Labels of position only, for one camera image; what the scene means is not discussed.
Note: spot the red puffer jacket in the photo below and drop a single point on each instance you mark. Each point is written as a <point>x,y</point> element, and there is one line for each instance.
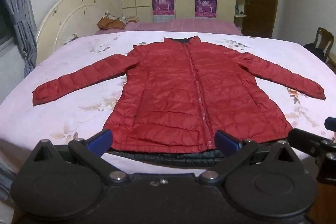
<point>162,95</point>

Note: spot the floral pillow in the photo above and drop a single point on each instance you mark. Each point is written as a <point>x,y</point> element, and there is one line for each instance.
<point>130,19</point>

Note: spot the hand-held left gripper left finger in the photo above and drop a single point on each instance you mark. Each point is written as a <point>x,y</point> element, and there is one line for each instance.
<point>101,138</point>

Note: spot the purple wall poster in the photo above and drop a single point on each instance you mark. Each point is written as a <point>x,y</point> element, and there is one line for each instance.
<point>206,5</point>
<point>163,6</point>

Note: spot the wooden chair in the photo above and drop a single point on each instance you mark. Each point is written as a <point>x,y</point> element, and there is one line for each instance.
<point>324,37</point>

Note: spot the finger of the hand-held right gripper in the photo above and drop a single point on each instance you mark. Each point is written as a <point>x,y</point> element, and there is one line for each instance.
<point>331,124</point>
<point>304,141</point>

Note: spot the black bag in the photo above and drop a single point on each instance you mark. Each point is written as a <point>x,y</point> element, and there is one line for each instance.
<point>313,50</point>

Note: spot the grey curtain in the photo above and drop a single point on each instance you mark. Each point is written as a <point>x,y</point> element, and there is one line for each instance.
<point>18,3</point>

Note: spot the pink bed sheet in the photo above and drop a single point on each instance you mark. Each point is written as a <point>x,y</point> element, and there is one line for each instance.
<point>183,26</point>

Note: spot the cream bed headboard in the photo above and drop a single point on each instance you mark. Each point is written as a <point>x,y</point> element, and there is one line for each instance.
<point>68,16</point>

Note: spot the brown wooden board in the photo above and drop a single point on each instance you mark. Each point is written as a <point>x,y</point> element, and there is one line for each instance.
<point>325,200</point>

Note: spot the bed with floral sheet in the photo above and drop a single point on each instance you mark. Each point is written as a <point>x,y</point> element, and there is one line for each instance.
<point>65,77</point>

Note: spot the orange-brown cloth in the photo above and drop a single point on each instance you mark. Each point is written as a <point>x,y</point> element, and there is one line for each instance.
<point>110,24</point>

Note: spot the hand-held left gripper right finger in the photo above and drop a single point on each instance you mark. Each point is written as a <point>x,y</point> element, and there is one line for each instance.
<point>225,140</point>

